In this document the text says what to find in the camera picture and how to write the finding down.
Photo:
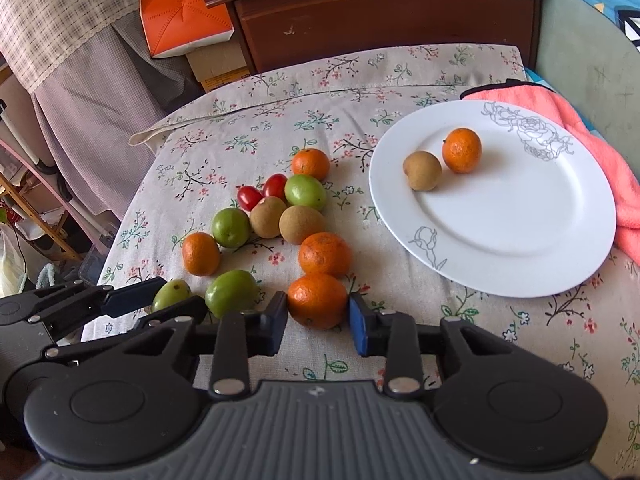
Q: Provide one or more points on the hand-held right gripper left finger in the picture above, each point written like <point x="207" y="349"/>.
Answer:
<point x="277" y="324"/>

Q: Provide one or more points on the lilac checked cloth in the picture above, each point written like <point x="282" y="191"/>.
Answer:
<point x="100" y="110"/>

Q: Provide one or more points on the brown kiwi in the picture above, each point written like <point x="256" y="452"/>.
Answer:
<point x="303" y="226"/>

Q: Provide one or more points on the white plate with flower print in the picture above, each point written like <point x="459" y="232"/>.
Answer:
<point x="500" y="220"/>

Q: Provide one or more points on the orange mandarin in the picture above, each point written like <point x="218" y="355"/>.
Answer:
<point x="201" y="254"/>
<point x="461" y="150"/>
<point x="317" y="301"/>
<point x="311" y="164"/>
<point x="325" y="255"/>

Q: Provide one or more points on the dark wooden headboard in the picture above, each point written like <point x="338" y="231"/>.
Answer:
<point x="390" y="15"/>

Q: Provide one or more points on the grey-green padded panel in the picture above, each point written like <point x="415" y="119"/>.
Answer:
<point x="585" y="60"/>

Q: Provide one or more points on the beige checked cloth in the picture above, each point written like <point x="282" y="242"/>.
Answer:
<point x="50" y="10"/>

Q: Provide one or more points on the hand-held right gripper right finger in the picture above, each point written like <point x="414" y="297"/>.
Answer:
<point x="359" y="325"/>

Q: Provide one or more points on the green jujube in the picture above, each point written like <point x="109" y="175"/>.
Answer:
<point x="231" y="227"/>
<point x="171" y="294"/>
<point x="231" y="292"/>
<point x="305" y="192"/>

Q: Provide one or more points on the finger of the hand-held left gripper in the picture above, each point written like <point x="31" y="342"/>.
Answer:
<point x="130" y="296"/>
<point x="160" y="316"/>

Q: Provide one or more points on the orange paper bag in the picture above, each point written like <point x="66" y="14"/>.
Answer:
<point x="180" y="10"/>

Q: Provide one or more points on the brown longan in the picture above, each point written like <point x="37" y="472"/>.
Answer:
<point x="267" y="217"/>
<point x="422" y="171"/>

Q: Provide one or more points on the floral tablecloth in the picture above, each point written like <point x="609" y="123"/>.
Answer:
<point x="250" y="125"/>

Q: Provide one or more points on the pink metal rack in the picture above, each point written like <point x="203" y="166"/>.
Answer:
<point x="55" y="195"/>

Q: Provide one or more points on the pink towel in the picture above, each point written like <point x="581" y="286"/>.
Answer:
<point x="600" y="150"/>

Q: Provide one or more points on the red cherry tomato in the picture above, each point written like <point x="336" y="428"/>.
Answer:
<point x="274" y="185"/>
<point x="248" y="198"/>

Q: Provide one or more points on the brown cardboard box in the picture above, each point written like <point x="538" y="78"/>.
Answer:
<point x="215" y="67"/>

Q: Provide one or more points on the white plastic bag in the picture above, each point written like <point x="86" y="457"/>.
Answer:
<point x="10" y="265"/>

